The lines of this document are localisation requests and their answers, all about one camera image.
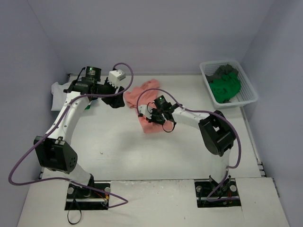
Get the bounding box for pink t shirt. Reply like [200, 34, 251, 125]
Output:
[124, 79, 164, 134]

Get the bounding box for white t shirt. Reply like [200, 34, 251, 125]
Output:
[51, 82, 71, 111]

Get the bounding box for white laundry basket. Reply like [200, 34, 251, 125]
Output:
[199, 59, 258, 109]

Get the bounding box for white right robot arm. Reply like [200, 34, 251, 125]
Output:
[139, 96, 236, 195]

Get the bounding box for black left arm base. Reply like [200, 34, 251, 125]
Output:
[64, 183, 109, 210]

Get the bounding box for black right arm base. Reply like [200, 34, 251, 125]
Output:
[194, 177, 241, 208]

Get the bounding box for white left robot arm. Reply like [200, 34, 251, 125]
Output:
[34, 67, 126, 199]

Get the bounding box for dark green basket t shirt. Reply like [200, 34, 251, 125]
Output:
[209, 72, 241, 104]

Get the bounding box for dark grey basket t shirt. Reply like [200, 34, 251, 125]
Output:
[206, 64, 239, 83]

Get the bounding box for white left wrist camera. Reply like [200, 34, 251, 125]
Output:
[107, 70, 126, 87]

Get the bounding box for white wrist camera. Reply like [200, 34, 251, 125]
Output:
[138, 105, 153, 119]
[107, 70, 126, 87]

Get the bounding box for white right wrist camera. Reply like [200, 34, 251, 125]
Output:
[138, 105, 153, 119]

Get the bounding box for black loop cable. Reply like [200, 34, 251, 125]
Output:
[67, 198, 83, 225]

